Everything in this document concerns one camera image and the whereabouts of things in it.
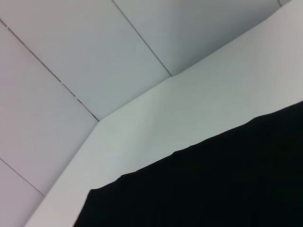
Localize black T-shirt with FREE print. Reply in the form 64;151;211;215
72;100;303;227

